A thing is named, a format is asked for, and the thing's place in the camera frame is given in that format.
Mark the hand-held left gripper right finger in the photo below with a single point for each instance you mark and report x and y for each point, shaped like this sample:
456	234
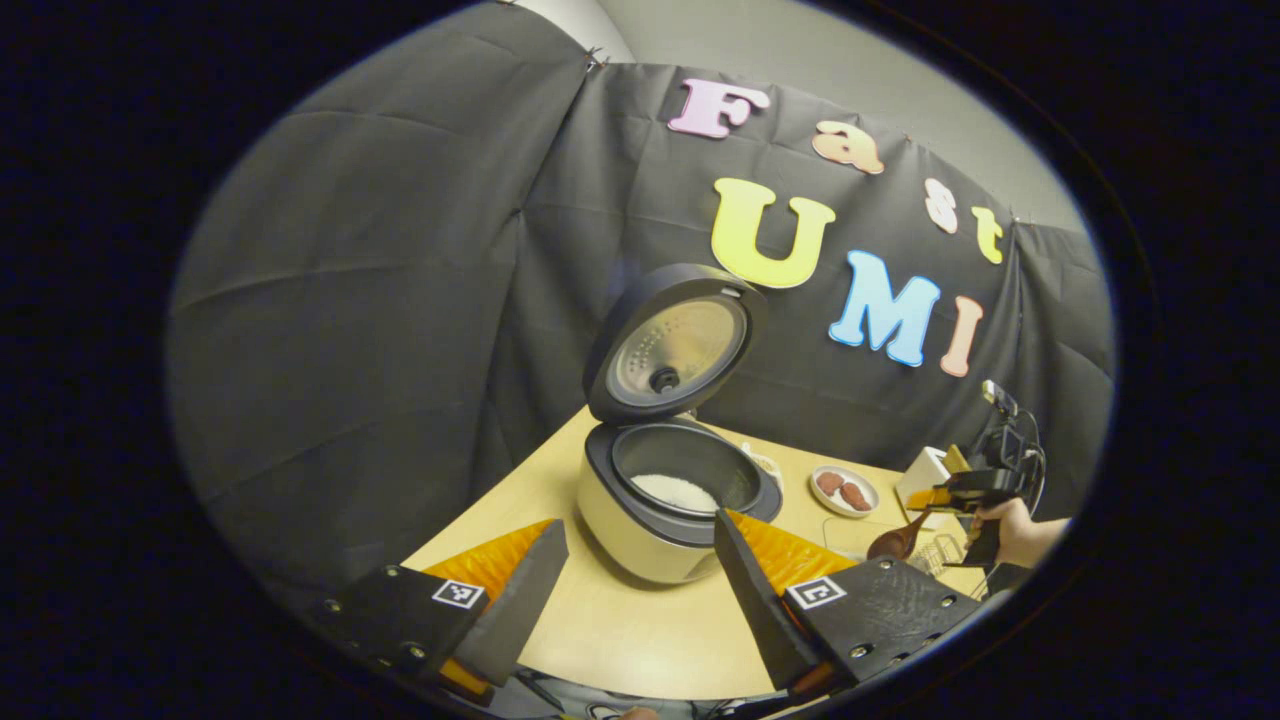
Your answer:
760	610

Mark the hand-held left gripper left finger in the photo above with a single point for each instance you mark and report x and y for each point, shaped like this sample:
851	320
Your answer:
510	610

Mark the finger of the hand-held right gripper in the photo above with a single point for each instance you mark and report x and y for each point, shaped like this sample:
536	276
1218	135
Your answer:
935	497

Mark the brown wooden spoon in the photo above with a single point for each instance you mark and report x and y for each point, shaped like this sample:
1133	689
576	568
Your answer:
893	545

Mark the black and silver rice cooker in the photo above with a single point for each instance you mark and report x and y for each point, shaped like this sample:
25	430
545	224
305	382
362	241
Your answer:
640	540

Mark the white rice heap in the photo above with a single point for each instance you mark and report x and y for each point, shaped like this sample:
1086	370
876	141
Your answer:
675	492

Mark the white toaster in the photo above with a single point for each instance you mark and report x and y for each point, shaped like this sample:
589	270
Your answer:
920	475

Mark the red meat piece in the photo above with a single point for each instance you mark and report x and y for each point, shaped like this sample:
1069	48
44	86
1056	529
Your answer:
829	484
856	496

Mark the round white plate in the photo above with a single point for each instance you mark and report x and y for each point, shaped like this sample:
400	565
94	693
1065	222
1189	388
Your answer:
826	505

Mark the white divided grain dish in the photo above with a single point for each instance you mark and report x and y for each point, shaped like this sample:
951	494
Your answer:
765	463

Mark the black backdrop cloth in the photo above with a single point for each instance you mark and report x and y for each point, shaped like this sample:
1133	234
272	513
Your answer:
380	300

